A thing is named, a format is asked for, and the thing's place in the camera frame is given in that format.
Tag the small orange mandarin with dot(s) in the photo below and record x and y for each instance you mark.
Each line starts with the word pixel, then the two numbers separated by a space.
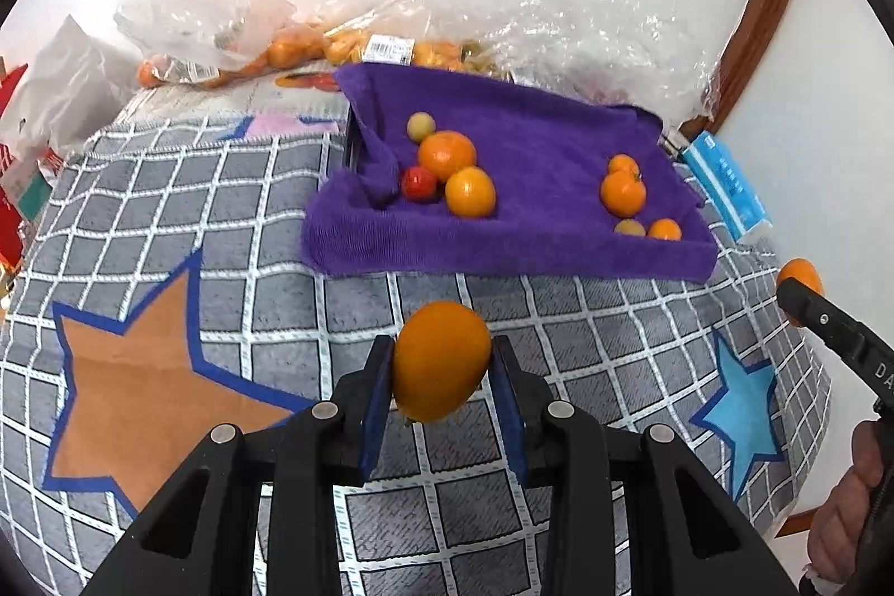
pixel 664 229

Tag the white plastic bag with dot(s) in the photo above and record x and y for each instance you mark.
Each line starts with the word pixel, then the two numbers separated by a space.
pixel 63 79

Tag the grey checked star blanket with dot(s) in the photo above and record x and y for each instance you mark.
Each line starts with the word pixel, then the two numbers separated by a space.
pixel 279 289

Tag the brown wooden door frame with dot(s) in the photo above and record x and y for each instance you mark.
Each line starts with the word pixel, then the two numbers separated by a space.
pixel 768 9

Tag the large orange mandarin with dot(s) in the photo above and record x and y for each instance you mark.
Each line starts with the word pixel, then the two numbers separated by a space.
pixel 447 155

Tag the crumpled clear plastic wrap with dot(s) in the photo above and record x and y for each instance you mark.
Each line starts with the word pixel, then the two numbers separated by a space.
pixel 594 23

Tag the red paper bag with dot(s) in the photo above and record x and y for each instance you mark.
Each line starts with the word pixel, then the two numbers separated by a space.
pixel 10 219

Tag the teal white box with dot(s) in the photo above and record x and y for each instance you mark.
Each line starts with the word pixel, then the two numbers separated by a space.
pixel 35 187

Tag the pale printed sheet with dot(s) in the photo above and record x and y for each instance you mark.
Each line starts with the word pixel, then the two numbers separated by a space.
pixel 209 100

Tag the purple towel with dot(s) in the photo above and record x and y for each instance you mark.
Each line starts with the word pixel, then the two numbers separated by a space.
pixel 545 149

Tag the person's right hand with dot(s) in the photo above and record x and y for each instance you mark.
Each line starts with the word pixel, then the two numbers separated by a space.
pixel 838 533

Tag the small green round fruit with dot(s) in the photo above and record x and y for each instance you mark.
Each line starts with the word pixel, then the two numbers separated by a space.
pixel 630 227
pixel 420 126

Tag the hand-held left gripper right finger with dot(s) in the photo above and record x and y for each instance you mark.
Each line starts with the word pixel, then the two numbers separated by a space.
pixel 506 407

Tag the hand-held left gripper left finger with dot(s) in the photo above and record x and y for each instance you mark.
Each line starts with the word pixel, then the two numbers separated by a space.
pixel 374 400

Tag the clear bag of mandarins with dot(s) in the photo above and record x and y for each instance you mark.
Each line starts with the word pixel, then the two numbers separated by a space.
pixel 426 53
pixel 209 30

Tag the blue tissue box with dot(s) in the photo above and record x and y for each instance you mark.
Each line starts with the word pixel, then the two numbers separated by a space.
pixel 726 187

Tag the small red round fruit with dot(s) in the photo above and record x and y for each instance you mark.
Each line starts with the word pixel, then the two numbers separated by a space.
pixel 419 182

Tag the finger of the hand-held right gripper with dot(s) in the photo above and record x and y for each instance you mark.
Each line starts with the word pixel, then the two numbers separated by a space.
pixel 807 306

